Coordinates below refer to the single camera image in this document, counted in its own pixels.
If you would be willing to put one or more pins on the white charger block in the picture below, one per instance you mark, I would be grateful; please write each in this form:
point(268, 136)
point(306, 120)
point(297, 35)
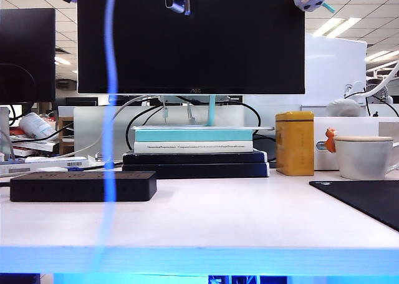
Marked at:
point(179, 6)

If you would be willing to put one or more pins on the black power strip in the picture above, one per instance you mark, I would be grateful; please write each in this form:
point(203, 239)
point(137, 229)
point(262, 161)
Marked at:
point(62, 190)

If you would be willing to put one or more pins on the white plastic bottle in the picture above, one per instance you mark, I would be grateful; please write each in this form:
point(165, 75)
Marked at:
point(35, 126)

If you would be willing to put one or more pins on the white panel edge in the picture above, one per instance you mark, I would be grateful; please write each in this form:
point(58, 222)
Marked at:
point(3, 125)

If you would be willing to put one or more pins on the pile of books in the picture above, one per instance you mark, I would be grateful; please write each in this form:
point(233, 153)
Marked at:
point(34, 146)

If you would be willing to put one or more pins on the large black monitor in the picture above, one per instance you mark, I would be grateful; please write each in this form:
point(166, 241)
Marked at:
point(218, 47)

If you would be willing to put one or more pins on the white box with barcode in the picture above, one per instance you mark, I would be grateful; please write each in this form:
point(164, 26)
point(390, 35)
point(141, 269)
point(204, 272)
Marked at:
point(62, 163)

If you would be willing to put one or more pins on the small white flat box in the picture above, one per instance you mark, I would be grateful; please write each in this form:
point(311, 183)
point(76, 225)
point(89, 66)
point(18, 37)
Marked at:
point(51, 169)

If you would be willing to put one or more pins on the teal silver monitor stand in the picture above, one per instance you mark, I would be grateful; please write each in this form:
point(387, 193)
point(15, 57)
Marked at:
point(212, 109)

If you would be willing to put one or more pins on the teal book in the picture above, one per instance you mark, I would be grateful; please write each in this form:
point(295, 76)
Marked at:
point(193, 136)

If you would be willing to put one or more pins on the yellow tin can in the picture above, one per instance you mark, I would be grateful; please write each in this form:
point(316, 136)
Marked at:
point(294, 146)

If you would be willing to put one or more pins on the white partition board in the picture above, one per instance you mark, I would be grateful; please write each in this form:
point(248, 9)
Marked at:
point(333, 68)

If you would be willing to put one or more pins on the white rounded object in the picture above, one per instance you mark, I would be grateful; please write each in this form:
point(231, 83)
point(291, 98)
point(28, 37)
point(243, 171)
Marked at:
point(343, 108)

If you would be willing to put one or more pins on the orange fox figurine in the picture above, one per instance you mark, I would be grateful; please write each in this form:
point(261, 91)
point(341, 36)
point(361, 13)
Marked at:
point(329, 142)

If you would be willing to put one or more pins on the white cardboard box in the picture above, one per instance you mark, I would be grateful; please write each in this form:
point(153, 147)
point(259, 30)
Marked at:
point(352, 126)

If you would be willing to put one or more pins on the wooden mug lid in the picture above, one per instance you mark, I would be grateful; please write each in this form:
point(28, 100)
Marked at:
point(363, 138)

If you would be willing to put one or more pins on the white desk fan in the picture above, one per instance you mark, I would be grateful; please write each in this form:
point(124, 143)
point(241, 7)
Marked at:
point(385, 96)

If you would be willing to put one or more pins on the white ceramic mug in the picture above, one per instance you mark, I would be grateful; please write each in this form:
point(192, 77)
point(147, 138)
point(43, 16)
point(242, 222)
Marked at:
point(361, 159)

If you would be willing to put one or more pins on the black mouse pad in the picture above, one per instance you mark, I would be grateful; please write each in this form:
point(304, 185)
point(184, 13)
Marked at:
point(368, 199)

